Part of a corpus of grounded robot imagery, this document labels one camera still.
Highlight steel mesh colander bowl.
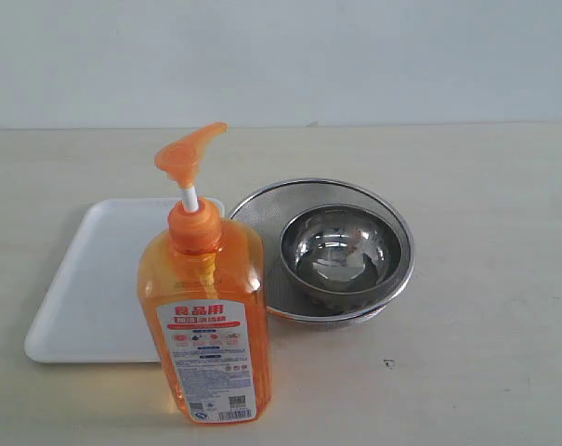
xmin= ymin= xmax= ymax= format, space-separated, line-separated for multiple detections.
xmin=229 ymin=178 xmax=414 ymax=327

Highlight white rectangular plastic tray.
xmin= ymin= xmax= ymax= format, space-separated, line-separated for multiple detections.
xmin=23 ymin=198 xmax=226 ymax=364

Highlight small stainless steel bowl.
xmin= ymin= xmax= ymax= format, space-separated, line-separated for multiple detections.
xmin=280 ymin=203 xmax=404 ymax=297

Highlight orange pump soap bottle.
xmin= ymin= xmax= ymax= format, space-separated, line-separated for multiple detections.
xmin=137 ymin=123 xmax=271 ymax=425

